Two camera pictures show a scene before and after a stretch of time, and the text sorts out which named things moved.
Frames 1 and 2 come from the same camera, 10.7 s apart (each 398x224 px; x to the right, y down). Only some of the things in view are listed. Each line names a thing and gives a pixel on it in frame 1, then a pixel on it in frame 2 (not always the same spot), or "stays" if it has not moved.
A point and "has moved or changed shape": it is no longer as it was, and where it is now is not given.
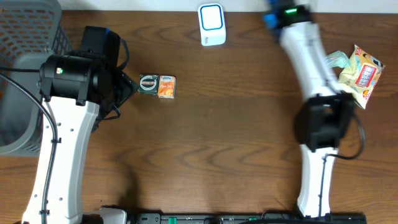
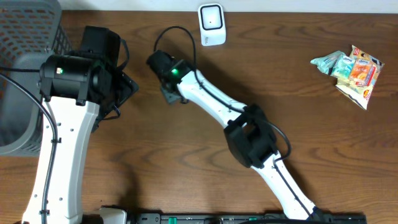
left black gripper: (125, 84) stays
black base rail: (248, 218) stays
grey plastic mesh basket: (30, 32) stays
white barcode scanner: (211, 18) stays
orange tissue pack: (166, 87) has moved or changed shape
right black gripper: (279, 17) -> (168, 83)
